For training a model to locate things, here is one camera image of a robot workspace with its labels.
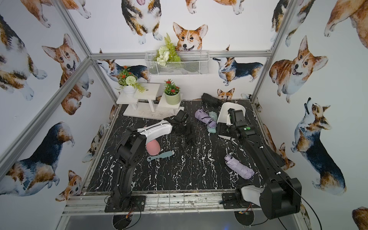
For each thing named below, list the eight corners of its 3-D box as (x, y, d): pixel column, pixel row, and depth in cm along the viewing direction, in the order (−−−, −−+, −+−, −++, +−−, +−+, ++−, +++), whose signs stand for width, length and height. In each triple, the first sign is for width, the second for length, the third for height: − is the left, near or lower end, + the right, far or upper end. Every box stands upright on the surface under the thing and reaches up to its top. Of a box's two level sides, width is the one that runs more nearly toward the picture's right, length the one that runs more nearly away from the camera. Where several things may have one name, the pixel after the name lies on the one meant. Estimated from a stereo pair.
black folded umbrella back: (200, 101, 125) (200, 97, 120) (203, 97, 128) (204, 92, 124) (218, 109, 119) (219, 104, 115) (221, 104, 123) (222, 99, 118)
